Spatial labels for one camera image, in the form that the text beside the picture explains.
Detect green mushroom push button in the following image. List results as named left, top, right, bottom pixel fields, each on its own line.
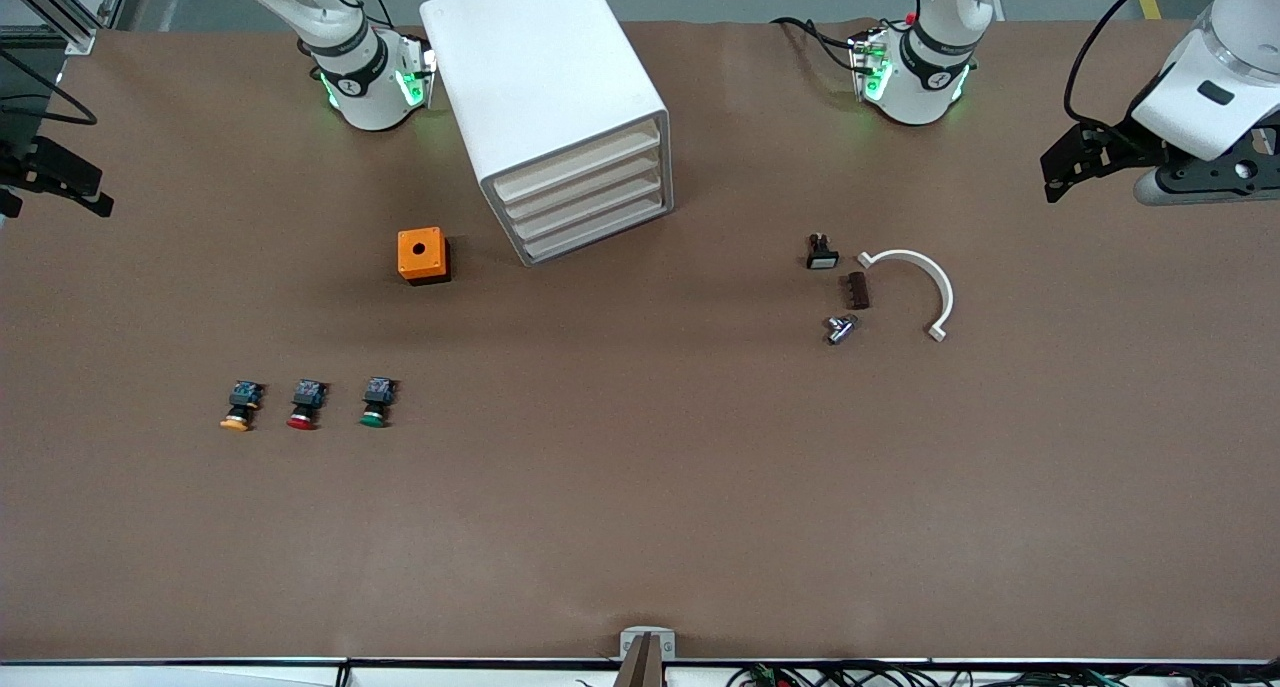
left=359, top=376, right=399, bottom=430

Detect yellow mushroom push button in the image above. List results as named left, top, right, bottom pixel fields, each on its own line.
left=219, top=381, right=265, bottom=433

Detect red mushroom push button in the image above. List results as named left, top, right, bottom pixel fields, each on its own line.
left=286, top=379, right=329, bottom=431

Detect white drawer cabinet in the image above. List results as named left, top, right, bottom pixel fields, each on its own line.
left=419, top=0, right=675, bottom=268

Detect brown table mat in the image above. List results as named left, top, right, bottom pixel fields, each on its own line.
left=0, top=19, right=1280, bottom=664

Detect black left camera mount plate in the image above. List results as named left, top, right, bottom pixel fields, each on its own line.
left=1160, top=127, right=1280, bottom=196

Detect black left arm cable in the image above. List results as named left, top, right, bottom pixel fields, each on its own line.
left=1063, top=0, right=1173, bottom=130

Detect white curved plastic bracket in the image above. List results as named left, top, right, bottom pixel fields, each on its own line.
left=857, top=249, right=955, bottom=343

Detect black base cable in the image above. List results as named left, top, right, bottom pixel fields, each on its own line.
left=770, top=15, right=869, bottom=73

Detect orange button enclosure box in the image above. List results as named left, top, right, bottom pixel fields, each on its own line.
left=397, top=227, right=451, bottom=286

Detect bundle of cables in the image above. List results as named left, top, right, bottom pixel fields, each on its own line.
left=725, top=660, right=1280, bottom=687

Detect grey table edge bracket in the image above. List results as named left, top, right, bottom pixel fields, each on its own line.
left=615, top=627, right=677, bottom=687

